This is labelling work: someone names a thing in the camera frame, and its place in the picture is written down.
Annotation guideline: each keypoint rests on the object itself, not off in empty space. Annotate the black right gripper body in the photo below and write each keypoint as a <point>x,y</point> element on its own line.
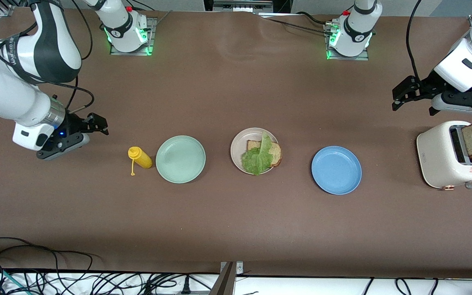
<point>73,124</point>

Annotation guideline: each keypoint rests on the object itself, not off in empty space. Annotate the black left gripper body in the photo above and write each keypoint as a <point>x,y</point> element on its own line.
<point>426,87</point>

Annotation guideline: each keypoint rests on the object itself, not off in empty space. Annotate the yellow mustard squeeze bottle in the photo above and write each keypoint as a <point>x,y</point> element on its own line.
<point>142,159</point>

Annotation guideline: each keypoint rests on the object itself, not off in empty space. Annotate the green lettuce leaf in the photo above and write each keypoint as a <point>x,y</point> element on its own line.
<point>256,159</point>

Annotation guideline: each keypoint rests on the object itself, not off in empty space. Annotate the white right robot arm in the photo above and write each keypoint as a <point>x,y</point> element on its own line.
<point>6,94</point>

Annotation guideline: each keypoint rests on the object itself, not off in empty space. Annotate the pale green plate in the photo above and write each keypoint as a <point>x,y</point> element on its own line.
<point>180,159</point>

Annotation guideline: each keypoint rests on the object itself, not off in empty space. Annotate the blue plate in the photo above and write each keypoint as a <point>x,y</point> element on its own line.
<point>336,170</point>

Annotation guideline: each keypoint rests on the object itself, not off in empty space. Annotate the beige plate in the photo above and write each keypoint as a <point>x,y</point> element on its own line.
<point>238,143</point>

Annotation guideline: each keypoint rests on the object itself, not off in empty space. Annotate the cream white toaster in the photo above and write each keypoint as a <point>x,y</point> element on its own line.
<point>436,159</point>

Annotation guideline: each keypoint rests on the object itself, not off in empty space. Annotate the black power plug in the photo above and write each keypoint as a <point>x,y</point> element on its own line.
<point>185,287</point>

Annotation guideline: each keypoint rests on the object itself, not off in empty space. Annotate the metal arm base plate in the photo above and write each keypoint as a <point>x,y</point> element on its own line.
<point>363,56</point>
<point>152,37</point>

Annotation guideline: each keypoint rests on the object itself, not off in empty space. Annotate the black equipment frame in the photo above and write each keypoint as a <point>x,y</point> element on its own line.
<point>244,5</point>

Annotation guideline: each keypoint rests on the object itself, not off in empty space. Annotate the small metal corner bracket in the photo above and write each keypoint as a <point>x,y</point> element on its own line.
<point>240,268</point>

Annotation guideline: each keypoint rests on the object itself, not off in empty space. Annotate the grey metal post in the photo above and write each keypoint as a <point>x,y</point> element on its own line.
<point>225,282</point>

